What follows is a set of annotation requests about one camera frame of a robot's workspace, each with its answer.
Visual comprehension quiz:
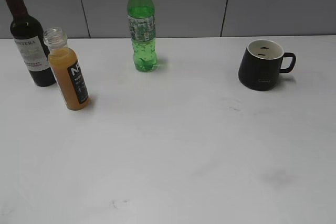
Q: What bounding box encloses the green plastic soda bottle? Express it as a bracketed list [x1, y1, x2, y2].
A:
[127, 0, 157, 72]

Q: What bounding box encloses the dark red wine bottle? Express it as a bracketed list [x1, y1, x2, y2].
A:
[5, 0, 56, 87]

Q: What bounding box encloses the black mug white interior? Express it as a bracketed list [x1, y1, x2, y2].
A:
[238, 39, 296, 91]

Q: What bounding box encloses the NFC orange juice bottle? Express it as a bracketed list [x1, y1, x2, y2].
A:
[44, 27, 90, 111]

